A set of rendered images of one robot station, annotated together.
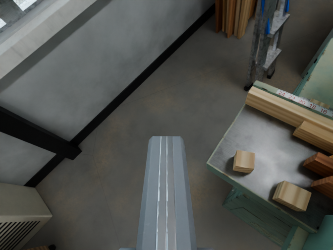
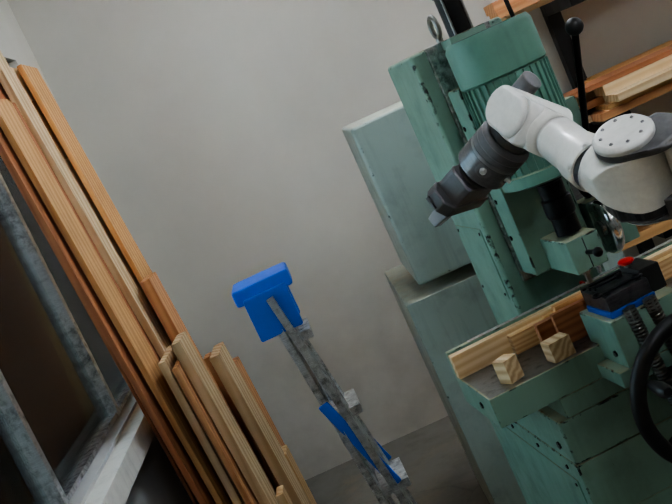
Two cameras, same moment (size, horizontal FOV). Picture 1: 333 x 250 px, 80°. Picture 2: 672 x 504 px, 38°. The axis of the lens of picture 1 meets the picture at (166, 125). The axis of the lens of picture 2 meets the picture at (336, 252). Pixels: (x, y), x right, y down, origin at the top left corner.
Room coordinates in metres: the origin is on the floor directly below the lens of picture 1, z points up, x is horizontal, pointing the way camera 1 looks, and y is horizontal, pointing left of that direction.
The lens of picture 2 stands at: (-0.46, 1.54, 1.50)
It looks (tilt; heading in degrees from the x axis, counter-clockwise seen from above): 8 degrees down; 294
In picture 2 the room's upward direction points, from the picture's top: 25 degrees counter-clockwise
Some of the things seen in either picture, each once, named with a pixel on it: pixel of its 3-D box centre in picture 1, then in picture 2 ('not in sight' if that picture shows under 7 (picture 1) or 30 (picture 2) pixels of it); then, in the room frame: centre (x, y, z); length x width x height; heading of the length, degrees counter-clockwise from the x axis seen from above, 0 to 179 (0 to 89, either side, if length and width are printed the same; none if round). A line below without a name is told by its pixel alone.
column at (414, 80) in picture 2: not in sight; (502, 190); (0.06, -0.60, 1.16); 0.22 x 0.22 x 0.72; 31
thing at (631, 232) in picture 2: not in sight; (606, 219); (-0.14, -0.59, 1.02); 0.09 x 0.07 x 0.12; 31
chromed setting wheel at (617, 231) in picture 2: not in sight; (605, 226); (-0.14, -0.52, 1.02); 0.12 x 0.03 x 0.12; 121
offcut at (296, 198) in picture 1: (290, 196); (557, 347); (-0.03, -0.15, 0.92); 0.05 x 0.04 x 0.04; 37
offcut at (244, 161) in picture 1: (243, 161); (508, 368); (0.06, -0.11, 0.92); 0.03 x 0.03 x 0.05; 54
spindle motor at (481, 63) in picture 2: not in sight; (516, 103); (-0.10, -0.35, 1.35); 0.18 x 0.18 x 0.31
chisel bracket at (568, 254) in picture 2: not in sight; (575, 252); (-0.09, -0.37, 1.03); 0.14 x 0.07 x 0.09; 121
